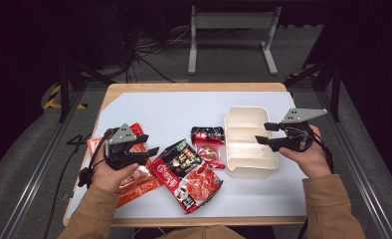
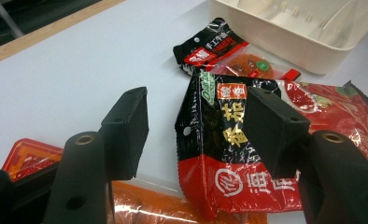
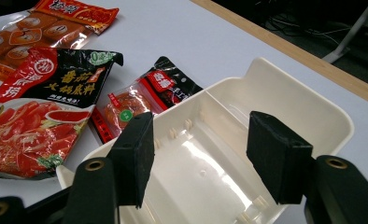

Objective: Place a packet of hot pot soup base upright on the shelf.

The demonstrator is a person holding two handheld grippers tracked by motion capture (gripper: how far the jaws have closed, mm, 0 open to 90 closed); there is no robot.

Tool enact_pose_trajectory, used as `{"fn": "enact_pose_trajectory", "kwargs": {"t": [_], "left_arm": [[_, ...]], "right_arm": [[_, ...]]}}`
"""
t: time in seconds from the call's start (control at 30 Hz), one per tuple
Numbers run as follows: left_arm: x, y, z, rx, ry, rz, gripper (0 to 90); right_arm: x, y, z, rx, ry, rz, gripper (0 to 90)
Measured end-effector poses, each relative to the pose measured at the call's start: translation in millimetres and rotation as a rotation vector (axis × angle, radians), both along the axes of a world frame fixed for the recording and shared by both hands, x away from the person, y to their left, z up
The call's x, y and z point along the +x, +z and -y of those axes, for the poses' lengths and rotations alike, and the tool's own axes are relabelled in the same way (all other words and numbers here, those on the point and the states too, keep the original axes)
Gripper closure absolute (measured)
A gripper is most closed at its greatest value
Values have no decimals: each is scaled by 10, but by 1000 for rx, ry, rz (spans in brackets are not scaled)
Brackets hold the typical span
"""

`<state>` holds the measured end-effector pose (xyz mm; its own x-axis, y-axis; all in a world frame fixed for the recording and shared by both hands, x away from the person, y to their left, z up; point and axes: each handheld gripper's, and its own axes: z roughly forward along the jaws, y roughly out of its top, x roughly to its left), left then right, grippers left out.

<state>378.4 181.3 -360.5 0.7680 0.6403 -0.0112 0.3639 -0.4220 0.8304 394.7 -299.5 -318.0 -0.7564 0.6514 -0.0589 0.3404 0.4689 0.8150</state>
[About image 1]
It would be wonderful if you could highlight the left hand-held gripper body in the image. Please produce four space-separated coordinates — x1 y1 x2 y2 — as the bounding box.
103 123 149 171

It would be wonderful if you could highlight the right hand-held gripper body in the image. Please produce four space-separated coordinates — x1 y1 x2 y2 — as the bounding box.
273 108 328 153

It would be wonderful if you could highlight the orange red seasoning packet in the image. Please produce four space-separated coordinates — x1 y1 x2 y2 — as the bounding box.
87 121 153 168

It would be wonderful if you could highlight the white divided plastic container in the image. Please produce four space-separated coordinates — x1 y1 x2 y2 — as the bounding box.
223 106 281 179

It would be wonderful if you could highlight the clear packet of red sachets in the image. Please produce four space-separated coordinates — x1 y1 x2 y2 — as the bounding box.
115 163 165 209

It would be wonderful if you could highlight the large black red soup packet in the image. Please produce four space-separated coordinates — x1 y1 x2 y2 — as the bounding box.
149 138 224 214

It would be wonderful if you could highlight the person's left hand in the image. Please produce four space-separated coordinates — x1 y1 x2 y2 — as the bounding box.
92 158 140 193

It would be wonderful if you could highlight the person's right hand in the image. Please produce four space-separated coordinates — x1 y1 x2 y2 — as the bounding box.
278 124 333 179

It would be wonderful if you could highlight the black tripod stand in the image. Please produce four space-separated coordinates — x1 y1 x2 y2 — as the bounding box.
55 58 116 123
284 56 343 123

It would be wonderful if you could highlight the small black red sauce packet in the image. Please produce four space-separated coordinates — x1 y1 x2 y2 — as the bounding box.
190 125 227 170

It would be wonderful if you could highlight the yellow black hazard tape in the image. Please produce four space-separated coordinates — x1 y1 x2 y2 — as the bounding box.
43 85 88 111

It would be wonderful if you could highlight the person's tan clothing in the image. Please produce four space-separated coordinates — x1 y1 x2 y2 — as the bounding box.
156 224 247 239

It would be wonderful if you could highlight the right hand-held gripper cable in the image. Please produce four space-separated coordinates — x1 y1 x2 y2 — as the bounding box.
296 127 335 239

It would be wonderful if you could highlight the hand-held gripper cable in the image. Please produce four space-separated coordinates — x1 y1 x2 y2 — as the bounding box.
296 127 335 239
44 127 113 239

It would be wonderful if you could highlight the left hand-held gripper cable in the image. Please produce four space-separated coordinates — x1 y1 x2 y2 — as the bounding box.
44 127 113 239

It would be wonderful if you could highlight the aluminium floor rail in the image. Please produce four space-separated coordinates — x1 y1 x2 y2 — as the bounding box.
0 90 87 239
316 90 392 239

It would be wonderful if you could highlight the bundle of black floor cables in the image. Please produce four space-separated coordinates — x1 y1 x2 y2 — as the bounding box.
115 6 192 84

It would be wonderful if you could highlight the grey metal stand frame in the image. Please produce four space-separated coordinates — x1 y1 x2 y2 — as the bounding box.
187 5 283 76

